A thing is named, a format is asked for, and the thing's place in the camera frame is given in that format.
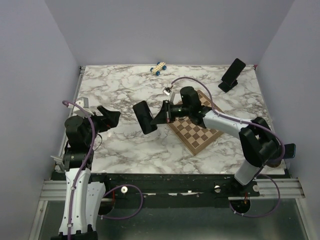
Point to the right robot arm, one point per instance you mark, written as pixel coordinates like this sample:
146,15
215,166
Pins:
259,144

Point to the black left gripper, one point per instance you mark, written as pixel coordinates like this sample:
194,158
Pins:
111,118

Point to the black table front rail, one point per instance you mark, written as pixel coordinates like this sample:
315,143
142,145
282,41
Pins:
155,191

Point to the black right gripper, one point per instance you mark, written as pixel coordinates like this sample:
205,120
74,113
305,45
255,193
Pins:
165,115

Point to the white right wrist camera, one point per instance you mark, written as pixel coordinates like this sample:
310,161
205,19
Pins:
170,93

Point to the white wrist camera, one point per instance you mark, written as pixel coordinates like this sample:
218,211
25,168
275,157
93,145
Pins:
170,93
83,102

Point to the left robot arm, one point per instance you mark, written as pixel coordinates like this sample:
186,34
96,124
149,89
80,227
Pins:
77,170

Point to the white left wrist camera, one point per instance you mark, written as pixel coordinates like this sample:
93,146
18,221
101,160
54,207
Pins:
83,102

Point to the toy brick car blue wheels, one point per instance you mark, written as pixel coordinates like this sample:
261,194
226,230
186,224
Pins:
161,66

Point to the black phone stand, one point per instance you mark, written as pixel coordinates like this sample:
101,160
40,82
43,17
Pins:
226,87

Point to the purple-edged black smartphone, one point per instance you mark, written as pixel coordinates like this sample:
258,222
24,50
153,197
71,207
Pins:
233,71

